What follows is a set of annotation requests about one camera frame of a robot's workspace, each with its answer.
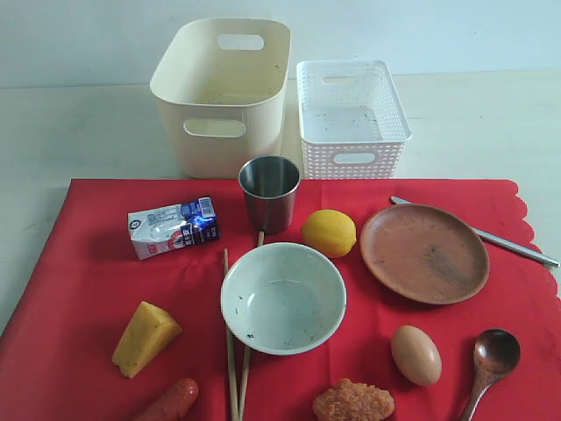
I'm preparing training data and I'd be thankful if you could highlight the yellow lemon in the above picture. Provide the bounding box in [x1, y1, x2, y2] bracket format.
[301, 209, 357, 258]

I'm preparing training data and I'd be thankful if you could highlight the brown wooden plate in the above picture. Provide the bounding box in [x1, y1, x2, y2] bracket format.
[359, 203, 490, 305]

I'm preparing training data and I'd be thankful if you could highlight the wooden chopstick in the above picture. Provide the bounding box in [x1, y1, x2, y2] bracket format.
[238, 231, 266, 421]
[223, 248, 239, 421]

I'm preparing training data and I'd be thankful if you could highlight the cream plastic storage bin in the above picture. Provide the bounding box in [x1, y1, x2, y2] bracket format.
[149, 18, 291, 178]

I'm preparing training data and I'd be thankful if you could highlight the blue white milk carton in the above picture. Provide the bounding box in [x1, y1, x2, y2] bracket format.
[128, 196, 220, 260]

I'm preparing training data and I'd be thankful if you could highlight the white ceramic bowl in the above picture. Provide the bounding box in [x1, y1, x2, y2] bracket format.
[220, 242, 347, 355]

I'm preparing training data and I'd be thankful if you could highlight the red sausage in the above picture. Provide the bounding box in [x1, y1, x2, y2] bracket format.
[132, 378, 199, 421]

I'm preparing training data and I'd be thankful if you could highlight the red table cloth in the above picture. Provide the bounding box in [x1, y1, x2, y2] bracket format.
[1, 180, 560, 420]

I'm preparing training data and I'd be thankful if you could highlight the yellow cheese wedge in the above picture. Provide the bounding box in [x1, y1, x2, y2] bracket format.
[111, 301, 182, 379]

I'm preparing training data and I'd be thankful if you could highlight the stainless steel cup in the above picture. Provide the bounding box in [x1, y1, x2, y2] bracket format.
[238, 154, 301, 234]

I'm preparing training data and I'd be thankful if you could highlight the left wooden chopstick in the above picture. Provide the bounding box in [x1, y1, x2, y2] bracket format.
[223, 248, 239, 421]

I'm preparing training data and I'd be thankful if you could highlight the fried chicken nugget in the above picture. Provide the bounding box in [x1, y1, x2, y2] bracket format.
[312, 378, 395, 420]

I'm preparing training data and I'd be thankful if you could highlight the white perforated plastic basket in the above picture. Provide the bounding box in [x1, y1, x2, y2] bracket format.
[296, 60, 412, 179]

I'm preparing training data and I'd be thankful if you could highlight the silver metal knife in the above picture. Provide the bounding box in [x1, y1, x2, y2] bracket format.
[389, 196, 560, 268]

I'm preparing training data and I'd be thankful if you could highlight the brown egg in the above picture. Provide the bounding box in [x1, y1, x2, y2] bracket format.
[390, 325, 442, 387]

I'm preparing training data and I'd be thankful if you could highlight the dark wooden spoon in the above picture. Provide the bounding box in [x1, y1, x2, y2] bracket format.
[459, 328, 521, 421]

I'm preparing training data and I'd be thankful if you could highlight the right wooden chopstick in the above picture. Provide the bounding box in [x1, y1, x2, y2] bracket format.
[238, 231, 266, 421]

